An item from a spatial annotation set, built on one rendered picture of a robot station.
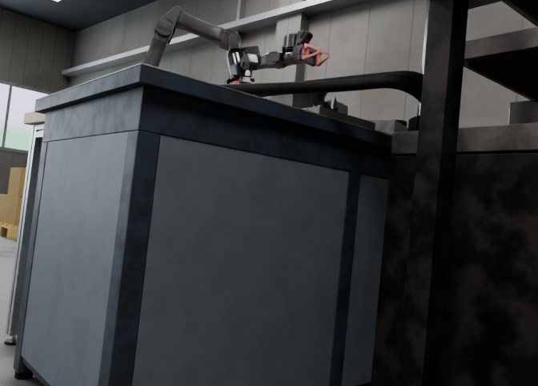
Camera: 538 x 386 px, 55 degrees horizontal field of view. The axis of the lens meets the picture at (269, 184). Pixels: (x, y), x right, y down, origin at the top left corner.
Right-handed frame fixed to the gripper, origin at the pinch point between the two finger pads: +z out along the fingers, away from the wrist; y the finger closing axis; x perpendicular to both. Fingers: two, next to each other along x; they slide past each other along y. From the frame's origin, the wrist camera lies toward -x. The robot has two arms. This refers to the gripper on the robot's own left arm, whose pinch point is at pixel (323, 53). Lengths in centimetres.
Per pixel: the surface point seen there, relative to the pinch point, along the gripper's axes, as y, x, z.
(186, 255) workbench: -89, 75, 44
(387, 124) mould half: 1.9, 29.2, 32.0
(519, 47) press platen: -29, 17, 86
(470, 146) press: -38, 43, 81
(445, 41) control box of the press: -58, 24, 81
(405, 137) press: -37, 41, 62
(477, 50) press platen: -28, 17, 75
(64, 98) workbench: -101, 42, 0
